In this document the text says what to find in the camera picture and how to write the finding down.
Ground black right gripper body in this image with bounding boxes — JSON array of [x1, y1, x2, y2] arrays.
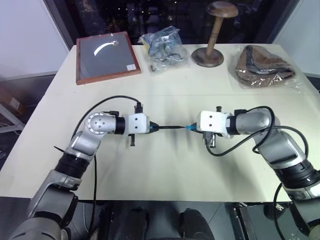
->
[[202, 105, 224, 149]]

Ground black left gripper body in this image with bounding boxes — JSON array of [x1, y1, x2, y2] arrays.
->
[[127, 100, 145, 148]]

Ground wooden framed dark board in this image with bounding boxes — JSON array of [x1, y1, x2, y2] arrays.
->
[[75, 32, 142, 86]]

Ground clear plastic bag with items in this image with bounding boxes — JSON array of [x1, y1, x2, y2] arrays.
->
[[138, 25, 190, 74]]

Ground dark rounded shape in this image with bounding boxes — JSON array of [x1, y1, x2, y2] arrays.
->
[[179, 208, 214, 240]]

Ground brown bag in plastic wrap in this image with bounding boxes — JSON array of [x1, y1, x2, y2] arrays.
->
[[228, 44, 306, 94]]

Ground wooden hat stand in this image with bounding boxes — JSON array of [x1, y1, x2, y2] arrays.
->
[[190, 0, 239, 68]]

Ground black equipment case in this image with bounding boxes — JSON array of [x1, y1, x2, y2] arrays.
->
[[231, 201, 309, 240]]

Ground brown cardboard box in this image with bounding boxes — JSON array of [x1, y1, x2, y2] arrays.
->
[[0, 82, 26, 115]]

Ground white metal rack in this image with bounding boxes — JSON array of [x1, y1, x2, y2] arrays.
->
[[0, 102, 26, 136]]

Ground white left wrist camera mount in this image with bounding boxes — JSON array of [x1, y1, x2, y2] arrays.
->
[[126, 112, 151, 135]]

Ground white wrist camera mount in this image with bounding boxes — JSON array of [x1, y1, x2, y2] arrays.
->
[[198, 110, 234, 139], [126, 112, 151, 135]]

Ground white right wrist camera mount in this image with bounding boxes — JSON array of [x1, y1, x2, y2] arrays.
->
[[198, 110, 234, 139]]

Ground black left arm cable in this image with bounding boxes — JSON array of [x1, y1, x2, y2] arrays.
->
[[73, 95, 145, 237]]

